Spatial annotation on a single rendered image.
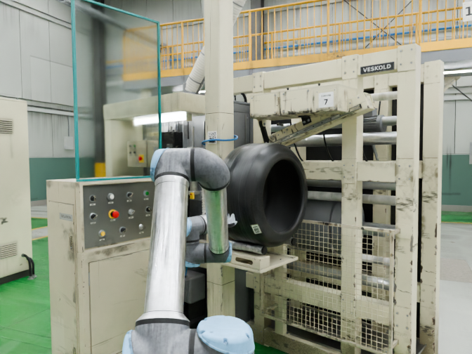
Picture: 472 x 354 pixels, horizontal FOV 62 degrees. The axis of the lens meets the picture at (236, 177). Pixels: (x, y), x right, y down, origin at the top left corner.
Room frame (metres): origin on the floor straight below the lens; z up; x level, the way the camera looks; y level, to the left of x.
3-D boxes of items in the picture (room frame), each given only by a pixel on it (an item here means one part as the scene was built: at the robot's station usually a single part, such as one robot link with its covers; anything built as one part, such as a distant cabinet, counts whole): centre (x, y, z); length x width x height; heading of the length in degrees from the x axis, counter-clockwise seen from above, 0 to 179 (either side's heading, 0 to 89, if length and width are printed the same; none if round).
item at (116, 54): (2.24, 0.65, 1.75); 0.55 x 0.02 x 0.95; 139
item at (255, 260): (2.16, -0.02, 0.84); 0.36 x 0.09 x 0.06; 49
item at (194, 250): (1.76, 0.20, 0.96); 0.12 x 0.09 x 0.12; 91
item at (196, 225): (1.76, 0.21, 1.07); 0.12 x 0.09 x 0.10; 139
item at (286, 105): (2.40, -0.40, 1.71); 0.61 x 0.25 x 0.15; 49
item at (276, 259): (2.26, -0.11, 0.80); 0.37 x 0.36 x 0.02; 139
